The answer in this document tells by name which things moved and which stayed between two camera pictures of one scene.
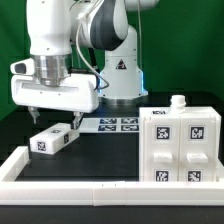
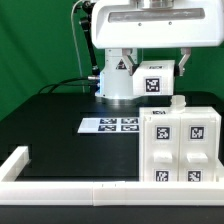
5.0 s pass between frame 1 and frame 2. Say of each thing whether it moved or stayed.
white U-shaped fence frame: stayed
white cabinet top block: moved
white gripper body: moved
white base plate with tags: stayed
